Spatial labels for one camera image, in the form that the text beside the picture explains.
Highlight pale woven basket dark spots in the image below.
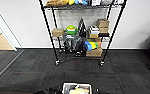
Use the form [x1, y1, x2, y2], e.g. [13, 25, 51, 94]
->
[62, 82, 93, 94]

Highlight pale yellow plush toy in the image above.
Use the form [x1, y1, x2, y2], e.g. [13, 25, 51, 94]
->
[73, 86, 91, 94]

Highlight long cardboard box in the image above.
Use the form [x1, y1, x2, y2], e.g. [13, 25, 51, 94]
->
[85, 46, 104, 58]

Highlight blue yellow green toy blocks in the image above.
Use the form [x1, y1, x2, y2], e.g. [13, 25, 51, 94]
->
[82, 39, 98, 52]

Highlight grey clear plastic bag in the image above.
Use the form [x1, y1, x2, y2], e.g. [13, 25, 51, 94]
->
[61, 34, 84, 54]

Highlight small flat cardboard box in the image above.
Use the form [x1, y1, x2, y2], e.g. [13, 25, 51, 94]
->
[51, 28, 65, 38]

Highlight blue bag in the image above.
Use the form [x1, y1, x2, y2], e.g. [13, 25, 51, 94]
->
[100, 0, 114, 6]

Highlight small blue toy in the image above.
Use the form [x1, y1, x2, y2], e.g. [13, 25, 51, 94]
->
[74, 0, 89, 6]

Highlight wide white box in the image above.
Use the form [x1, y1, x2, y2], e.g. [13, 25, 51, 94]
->
[113, 0, 125, 5]

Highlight yellow and white plush toy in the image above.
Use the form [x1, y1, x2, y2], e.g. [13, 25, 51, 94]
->
[68, 0, 76, 6]

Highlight white door frame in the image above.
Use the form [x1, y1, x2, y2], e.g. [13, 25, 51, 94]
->
[0, 3, 23, 52]

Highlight black wire shelf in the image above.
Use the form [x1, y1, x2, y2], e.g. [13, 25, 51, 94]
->
[37, 0, 129, 67]

